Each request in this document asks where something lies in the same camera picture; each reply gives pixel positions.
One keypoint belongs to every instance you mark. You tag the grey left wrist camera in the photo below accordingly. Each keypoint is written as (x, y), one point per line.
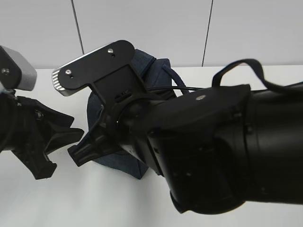
(15, 71)

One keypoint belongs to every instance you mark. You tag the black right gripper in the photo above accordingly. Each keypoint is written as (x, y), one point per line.
(122, 127)

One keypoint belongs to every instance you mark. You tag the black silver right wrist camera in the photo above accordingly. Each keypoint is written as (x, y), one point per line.
(107, 71)

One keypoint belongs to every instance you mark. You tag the dark blue fabric lunch bag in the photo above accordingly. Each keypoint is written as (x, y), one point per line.
(155, 73)

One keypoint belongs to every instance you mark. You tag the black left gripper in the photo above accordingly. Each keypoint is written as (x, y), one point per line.
(18, 114)

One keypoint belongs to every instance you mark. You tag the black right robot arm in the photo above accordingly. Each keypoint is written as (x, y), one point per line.
(217, 147)

